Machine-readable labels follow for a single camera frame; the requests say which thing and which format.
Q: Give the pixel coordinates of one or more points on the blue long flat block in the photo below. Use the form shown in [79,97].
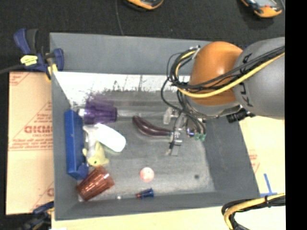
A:
[73,140]

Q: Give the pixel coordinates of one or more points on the yellow toy animal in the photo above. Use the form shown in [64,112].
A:
[97,158]

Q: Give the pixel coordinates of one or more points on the purple clear plastic cup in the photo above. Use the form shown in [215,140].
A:
[100,112]

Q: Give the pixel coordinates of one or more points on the pink ball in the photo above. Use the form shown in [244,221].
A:
[146,174]

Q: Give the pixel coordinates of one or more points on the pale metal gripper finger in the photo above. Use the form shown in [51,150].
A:
[176,145]
[168,116]

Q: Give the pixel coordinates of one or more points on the black cylinder on white bracket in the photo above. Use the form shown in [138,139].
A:
[237,116]

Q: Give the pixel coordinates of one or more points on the brown cardboard board, red print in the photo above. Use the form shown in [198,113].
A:
[26,118]

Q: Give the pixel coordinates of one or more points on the red-brown clear plastic cup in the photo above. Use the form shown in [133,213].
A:
[94,184]

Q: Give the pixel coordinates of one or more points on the dark purple curved band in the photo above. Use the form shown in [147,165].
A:
[146,128]

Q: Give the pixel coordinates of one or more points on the white spray bottle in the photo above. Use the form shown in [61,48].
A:
[111,138]

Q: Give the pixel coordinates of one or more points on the grey metal bin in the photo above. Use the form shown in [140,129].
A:
[153,54]

